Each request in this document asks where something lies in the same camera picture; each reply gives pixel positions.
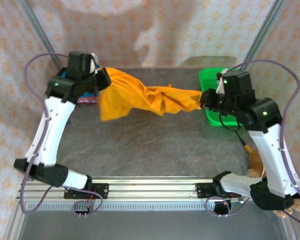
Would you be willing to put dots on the orange t-shirt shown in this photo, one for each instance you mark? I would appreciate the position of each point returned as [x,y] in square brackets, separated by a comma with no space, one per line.
[130,95]

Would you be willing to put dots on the green plastic basket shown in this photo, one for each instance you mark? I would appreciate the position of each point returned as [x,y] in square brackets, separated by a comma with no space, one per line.
[207,80]

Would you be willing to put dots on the folded blue t-shirt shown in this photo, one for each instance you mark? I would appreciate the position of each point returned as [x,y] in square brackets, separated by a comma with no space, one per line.
[88,94]

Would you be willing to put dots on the folded pink t-shirt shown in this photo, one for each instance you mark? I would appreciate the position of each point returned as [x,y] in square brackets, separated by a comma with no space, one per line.
[86,101]

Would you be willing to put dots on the brown teddy bear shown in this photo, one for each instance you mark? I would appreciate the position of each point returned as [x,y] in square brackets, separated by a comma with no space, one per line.
[255,160]

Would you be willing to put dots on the small black connector box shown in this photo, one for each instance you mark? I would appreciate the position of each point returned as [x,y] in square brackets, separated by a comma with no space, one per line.
[222,208]
[83,208]

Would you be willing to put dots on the slotted metal strip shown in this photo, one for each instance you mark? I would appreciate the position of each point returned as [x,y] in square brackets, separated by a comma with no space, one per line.
[152,206]

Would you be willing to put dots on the aluminium frame post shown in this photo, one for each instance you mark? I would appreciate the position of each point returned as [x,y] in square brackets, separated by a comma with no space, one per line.
[262,35]
[40,32]

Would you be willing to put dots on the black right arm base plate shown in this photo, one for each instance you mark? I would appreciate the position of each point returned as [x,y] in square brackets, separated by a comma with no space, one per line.
[203,191]

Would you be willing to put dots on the aluminium mounting rail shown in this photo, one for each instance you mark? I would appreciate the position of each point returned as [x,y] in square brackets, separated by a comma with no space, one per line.
[152,190]

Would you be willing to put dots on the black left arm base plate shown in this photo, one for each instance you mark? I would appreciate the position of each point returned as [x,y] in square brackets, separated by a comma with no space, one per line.
[101,191]

